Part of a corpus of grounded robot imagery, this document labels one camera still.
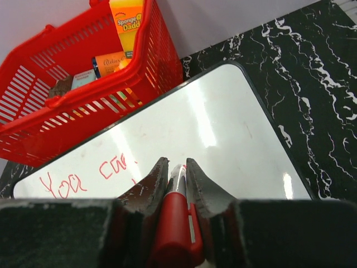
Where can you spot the white whiteboard with dark frame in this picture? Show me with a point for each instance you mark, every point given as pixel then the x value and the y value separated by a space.
pixel 215 118

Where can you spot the brown round scrubber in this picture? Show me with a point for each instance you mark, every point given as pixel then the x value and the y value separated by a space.
pixel 62 87

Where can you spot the light blue sponge box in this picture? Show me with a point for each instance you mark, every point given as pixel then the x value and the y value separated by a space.
pixel 83 78

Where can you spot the striped yellow orange sponge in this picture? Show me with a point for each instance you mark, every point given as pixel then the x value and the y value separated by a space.
pixel 124 63

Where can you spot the tall orange sponge pack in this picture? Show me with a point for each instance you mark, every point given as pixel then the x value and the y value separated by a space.
pixel 127 16

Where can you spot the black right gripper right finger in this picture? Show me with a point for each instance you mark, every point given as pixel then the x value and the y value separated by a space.
pixel 271 233

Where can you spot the orange tube bottle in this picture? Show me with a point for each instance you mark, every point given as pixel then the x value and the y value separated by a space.
pixel 104 65

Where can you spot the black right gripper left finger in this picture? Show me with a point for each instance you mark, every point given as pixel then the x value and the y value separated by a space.
pixel 84 232

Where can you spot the red whiteboard marker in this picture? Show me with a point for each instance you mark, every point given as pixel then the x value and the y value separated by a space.
pixel 178 241

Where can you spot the red plastic shopping basket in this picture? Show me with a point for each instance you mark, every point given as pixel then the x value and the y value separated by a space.
pixel 36 128

